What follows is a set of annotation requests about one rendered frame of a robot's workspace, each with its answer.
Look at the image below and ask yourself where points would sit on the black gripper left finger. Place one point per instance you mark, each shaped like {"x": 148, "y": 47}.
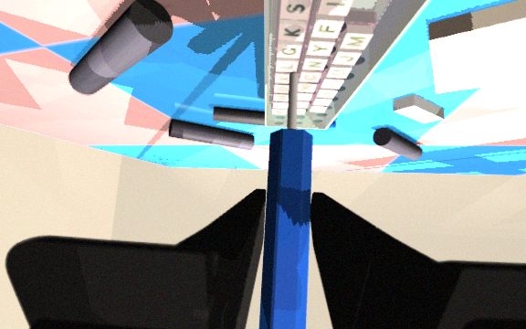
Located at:
{"x": 205, "y": 281}

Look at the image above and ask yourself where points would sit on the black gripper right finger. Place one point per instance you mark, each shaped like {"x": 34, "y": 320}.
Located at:
{"x": 373, "y": 281}

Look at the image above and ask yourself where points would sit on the white keyboard with letter keys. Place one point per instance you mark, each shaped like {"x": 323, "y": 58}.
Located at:
{"x": 334, "y": 45}

